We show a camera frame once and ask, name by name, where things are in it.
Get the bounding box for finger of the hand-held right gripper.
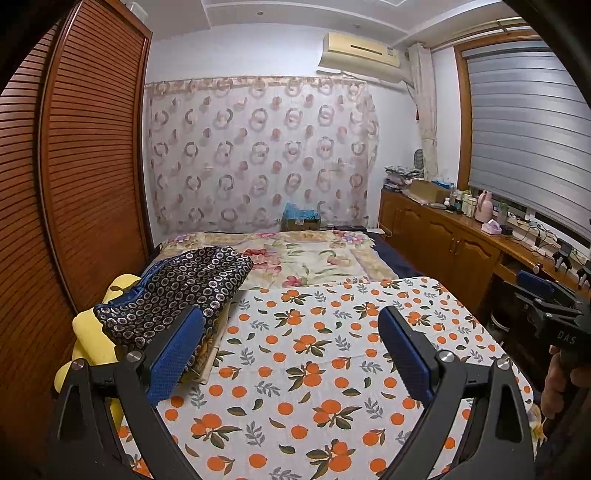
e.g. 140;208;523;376
516;270;557;301

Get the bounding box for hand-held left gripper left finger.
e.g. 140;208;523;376
46;306;206;480

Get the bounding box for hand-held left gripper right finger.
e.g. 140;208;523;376
378;305;539;480

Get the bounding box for navy patterned satin top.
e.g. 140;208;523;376
95;246;254;352

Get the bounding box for stack of folded clothes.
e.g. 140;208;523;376
383;165;423;190

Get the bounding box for person's right hand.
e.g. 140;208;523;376
539;344;575;421

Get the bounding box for white orange-print sheet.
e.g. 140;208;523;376
117;276;536;480

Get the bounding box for yellow plush toy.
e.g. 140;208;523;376
54;274;144;425

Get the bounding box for pink kettle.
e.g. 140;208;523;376
475;190;494;223

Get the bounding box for wooden sideboard cabinet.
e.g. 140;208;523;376
379;187;591;319

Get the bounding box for row of small bottles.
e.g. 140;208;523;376
443;184;478;217

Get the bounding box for cream floral blanket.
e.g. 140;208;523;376
157;230;548;444

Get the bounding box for open cardboard box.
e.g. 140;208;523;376
409;179;451;204

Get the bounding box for small cardboard box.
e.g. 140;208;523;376
283;217;321;232

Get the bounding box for beige tied curtain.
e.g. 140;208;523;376
406;42;439;181

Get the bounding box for brown louvered wardrobe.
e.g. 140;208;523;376
0;0;155;462

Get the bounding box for black cables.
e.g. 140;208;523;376
503;217;568;259

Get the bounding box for sheer ring-patterned curtain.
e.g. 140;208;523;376
144;76;382;234

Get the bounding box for beige wall air conditioner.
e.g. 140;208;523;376
318;31;404;84

